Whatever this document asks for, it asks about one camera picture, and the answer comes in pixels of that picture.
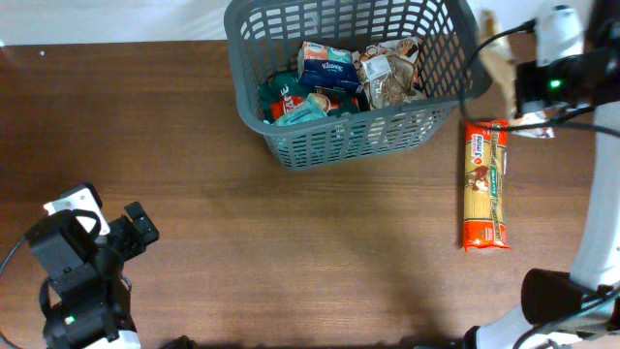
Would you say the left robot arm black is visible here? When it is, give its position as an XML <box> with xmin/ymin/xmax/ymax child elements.
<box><xmin>25</xmin><ymin>182</ymin><xmax>160</xmax><ymax>349</ymax></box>

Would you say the grey plastic lattice basket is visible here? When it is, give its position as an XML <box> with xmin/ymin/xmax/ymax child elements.
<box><xmin>224</xmin><ymin>0</ymin><xmax>492</xmax><ymax>170</ymax></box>

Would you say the beige snack pouch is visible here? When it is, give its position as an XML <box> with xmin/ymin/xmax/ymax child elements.
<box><xmin>479</xmin><ymin>10</ymin><xmax>546</xmax><ymax>126</ymax></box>
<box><xmin>352</xmin><ymin>37</ymin><xmax>426</xmax><ymax>110</ymax></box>

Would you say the dark device bottom left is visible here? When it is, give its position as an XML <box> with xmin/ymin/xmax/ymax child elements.
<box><xmin>160</xmin><ymin>335</ymin><xmax>201</xmax><ymax>349</ymax></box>

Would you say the orange San Remo spaghetti pack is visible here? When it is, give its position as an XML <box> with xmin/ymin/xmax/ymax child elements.
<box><xmin>463</xmin><ymin>121</ymin><xmax>510</xmax><ymax>250</ymax></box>

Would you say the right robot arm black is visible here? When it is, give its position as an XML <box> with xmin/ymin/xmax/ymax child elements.
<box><xmin>410</xmin><ymin>131</ymin><xmax>619</xmax><ymax>337</ymax></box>

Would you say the green Nescafe coffee bag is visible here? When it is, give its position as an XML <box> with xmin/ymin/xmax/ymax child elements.
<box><xmin>259</xmin><ymin>73</ymin><xmax>360</xmax><ymax>126</ymax></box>

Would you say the blue Kleenex tissue multipack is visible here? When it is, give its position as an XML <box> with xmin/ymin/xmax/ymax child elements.
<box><xmin>297</xmin><ymin>42</ymin><xmax>361</xmax><ymax>94</ymax></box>

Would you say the mint toilet wipes pack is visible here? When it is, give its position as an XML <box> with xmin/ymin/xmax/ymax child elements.
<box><xmin>270</xmin><ymin>93</ymin><xmax>330</xmax><ymax>126</ymax></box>

